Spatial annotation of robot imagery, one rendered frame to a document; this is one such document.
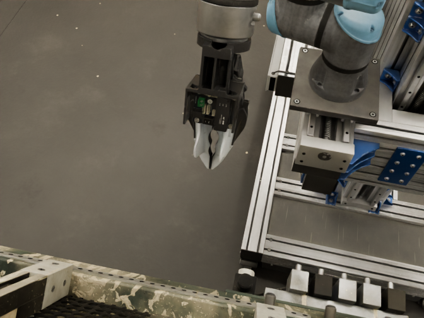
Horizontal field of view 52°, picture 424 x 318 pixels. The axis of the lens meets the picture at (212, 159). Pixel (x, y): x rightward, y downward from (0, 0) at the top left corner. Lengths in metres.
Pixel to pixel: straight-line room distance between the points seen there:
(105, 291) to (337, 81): 0.75
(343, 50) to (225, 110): 0.55
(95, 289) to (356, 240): 1.17
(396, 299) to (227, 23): 0.91
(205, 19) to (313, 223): 1.44
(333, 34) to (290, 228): 1.01
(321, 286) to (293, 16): 0.68
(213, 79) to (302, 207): 1.41
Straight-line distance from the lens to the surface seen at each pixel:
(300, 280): 1.20
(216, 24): 0.56
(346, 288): 1.22
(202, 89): 0.57
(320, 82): 1.17
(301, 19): 1.07
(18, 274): 0.96
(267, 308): 0.98
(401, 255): 1.95
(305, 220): 1.90
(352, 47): 1.06
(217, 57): 0.55
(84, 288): 1.08
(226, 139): 0.64
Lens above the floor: 1.89
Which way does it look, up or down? 57 degrees down
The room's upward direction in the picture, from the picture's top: straight up
